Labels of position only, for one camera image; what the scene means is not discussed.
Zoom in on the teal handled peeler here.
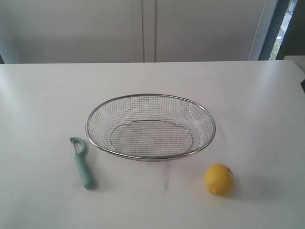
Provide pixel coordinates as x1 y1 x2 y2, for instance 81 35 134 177
69 137 95 190

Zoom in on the yellow lemon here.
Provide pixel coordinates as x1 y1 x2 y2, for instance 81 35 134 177
204 164 234 196

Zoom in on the steel wire mesh basket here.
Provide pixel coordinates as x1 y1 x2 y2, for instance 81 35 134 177
85 94 216 161

